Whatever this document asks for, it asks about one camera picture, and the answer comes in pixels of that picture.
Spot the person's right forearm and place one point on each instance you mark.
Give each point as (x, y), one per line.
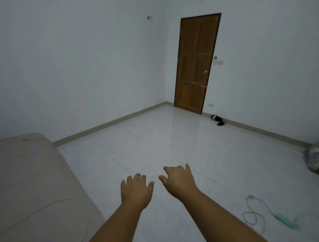
(219, 219)

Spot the person's right little finger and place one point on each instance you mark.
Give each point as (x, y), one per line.
(188, 169)

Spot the person's right hand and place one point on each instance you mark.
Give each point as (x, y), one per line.
(180, 182)

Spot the brown wooden door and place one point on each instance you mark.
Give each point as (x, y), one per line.
(194, 57)

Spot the white wall switch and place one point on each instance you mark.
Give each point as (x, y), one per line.
(220, 62)

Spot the person's left thumb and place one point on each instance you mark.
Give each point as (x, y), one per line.
(150, 186)

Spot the person's left forearm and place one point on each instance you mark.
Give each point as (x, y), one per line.
(119, 224)

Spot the person's right thumb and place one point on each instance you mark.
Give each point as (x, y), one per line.
(164, 180)

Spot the person's left hand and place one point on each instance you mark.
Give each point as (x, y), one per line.
(135, 192)

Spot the black slipper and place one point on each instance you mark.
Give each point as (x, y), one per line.
(221, 123)
(215, 117)

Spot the clear plastic bag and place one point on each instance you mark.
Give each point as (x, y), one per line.
(312, 158)

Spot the green power strip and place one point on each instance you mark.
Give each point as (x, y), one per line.
(286, 220)

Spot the beige mattress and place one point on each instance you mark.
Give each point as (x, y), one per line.
(35, 189)

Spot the person's left middle finger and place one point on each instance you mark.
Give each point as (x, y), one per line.
(137, 177)

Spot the beige baseboard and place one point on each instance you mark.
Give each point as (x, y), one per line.
(259, 131)
(104, 124)

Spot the person's left little finger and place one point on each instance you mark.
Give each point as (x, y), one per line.
(123, 187)

